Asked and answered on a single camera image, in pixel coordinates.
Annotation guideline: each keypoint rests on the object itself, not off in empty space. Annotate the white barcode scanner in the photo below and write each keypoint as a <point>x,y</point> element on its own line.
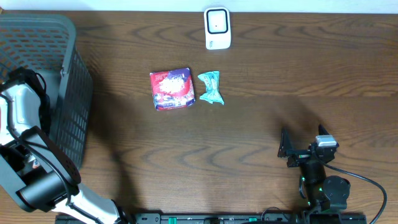
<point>217,28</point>

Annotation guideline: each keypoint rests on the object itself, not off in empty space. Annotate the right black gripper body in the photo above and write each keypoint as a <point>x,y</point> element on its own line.
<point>299,157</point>

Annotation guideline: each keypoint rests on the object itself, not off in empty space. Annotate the grey plastic mesh basket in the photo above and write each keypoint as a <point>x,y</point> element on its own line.
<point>46,44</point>

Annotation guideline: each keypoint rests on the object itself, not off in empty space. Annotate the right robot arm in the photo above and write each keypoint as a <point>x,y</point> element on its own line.
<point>324,193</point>

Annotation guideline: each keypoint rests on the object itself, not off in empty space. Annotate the red purple snack pack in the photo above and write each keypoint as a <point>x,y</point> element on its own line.
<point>172,89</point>

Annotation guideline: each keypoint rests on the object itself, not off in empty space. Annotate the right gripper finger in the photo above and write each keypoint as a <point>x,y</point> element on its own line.
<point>322,130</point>
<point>285,147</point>

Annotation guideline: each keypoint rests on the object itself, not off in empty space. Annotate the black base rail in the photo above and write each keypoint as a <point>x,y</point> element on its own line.
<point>271,217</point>

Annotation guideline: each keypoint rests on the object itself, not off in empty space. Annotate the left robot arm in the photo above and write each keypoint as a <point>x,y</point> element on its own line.
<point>35,172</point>

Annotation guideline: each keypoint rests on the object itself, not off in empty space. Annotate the teal snack wrapper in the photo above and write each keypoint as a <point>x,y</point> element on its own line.
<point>211,81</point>

